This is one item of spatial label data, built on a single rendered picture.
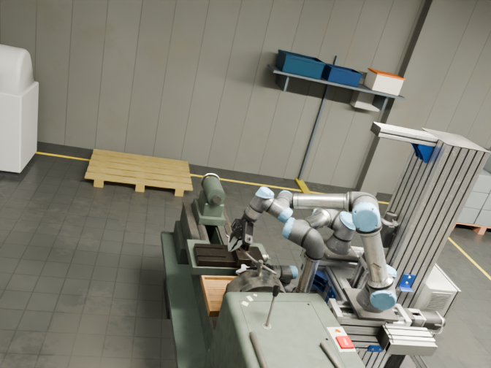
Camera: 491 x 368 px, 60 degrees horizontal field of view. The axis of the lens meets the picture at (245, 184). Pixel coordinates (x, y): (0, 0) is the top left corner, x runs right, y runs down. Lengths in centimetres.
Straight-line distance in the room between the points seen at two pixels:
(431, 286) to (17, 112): 425
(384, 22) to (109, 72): 375
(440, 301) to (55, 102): 512
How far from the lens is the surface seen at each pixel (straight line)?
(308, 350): 181
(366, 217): 192
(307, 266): 234
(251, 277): 211
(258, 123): 622
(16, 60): 512
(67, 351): 334
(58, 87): 616
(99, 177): 528
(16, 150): 530
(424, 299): 266
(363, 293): 232
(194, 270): 261
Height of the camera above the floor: 245
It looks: 24 degrees down
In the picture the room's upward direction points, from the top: 14 degrees clockwise
